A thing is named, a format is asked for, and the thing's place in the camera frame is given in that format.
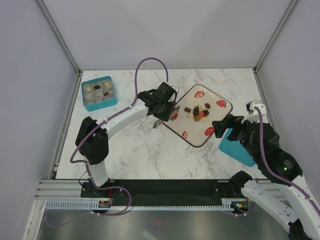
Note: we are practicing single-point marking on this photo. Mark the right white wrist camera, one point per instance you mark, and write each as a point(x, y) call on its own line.
point(255, 109)

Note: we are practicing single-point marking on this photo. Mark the round caramel chocolate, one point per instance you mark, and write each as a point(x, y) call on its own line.
point(198, 118)

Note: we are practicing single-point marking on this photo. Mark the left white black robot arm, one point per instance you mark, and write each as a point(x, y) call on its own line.
point(92, 141)

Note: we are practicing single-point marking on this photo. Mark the rectangular brown chocolate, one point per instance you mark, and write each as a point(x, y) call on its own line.
point(187, 109)

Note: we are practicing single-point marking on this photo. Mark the aluminium frame rail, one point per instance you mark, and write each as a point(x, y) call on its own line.
point(58, 190)

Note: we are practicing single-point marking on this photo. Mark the heart dark chocolate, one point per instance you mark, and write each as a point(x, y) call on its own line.
point(196, 109)

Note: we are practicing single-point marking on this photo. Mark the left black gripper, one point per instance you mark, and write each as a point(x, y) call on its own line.
point(166, 116)

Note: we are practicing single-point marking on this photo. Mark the slotted grey cable duct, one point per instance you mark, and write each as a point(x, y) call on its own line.
point(97, 205)

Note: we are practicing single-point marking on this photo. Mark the oval dark chocolate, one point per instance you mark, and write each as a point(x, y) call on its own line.
point(207, 105)

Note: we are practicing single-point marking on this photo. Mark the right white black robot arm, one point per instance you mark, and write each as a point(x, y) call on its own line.
point(301, 218)

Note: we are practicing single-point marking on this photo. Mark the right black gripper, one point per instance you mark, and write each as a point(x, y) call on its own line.
point(229, 121)

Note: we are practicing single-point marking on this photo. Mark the teal box lid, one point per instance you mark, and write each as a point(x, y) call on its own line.
point(235, 150)

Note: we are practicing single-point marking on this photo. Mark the strawberry pattern square plate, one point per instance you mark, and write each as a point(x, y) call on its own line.
point(183, 123)

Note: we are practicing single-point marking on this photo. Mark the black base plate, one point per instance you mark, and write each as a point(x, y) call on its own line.
point(178, 192)

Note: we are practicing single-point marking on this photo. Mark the teal chocolate box tray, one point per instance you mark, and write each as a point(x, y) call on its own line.
point(95, 99)

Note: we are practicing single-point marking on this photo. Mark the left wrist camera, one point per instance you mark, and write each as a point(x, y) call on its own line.
point(177, 89)

